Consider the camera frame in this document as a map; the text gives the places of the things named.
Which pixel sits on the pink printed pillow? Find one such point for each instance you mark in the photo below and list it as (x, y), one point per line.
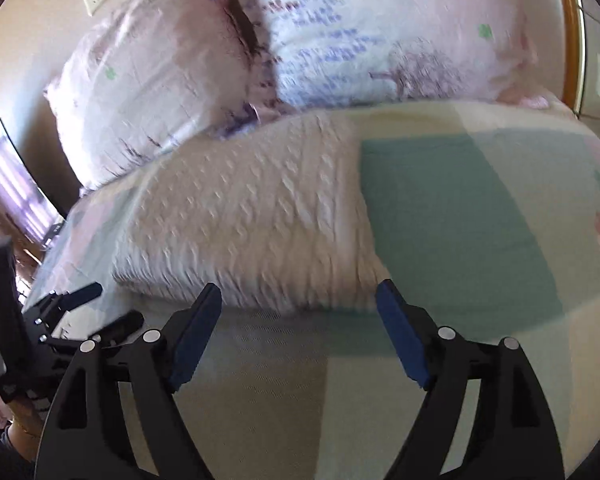
(145, 80)
(380, 35)

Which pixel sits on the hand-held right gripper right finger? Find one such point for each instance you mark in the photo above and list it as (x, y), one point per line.
(402, 337)

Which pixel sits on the flat screen television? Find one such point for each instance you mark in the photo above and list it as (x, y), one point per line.
(20, 190)

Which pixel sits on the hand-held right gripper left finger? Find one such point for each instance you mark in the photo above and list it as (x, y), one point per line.
(195, 337)

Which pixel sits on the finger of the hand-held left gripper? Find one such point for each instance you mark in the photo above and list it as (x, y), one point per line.
(82, 293)
(122, 324)

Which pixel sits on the person's left forearm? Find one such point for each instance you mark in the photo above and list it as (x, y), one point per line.
(22, 435)

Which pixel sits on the pastel checked bed sheet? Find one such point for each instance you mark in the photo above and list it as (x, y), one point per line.
(460, 240)

